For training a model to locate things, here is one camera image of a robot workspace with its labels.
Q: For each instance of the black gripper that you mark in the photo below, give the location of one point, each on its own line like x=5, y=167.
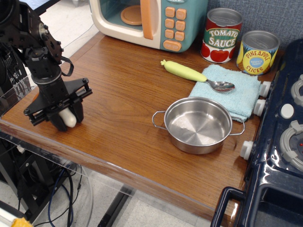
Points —
x=55, y=95

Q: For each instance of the white plush mushroom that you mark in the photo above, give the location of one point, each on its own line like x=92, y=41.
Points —
x=68, y=117

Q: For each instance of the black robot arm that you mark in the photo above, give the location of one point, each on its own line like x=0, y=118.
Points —
x=22, y=29

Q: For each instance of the black equipment rack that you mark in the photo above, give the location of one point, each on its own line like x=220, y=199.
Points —
x=33, y=179

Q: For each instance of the black table leg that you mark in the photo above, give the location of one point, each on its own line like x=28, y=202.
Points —
x=113, y=211

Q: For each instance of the stainless steel pot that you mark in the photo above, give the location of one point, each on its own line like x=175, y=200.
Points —
x=198, y=125

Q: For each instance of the toy microwave oven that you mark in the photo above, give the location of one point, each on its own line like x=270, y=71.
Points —
x=169, y=25

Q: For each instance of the light blue cloth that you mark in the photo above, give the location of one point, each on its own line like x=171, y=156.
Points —
x=240, y=101

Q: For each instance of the tomato sauce can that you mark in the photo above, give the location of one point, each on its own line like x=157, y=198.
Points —
x=221, y=33

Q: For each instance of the white stove knob lower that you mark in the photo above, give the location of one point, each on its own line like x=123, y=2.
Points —
x=246, y=149

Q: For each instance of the white stove knob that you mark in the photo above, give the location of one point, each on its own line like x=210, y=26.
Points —
x=246, y=149
x=259, y=107
x=264, y=88

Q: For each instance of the white stove knob middle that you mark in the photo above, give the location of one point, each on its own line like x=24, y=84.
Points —
x=259, y=107

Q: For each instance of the white stove knob upper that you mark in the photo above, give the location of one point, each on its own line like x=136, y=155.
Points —
x=264, y=88

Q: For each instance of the pineapple slices can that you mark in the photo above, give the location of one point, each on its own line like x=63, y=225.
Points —
x=257, y=52

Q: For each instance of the dark blue toy stove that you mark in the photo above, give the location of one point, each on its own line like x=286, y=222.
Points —
x=273, y=192

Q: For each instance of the spoon with green handle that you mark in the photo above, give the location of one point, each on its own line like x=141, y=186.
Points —
x=190, y=74

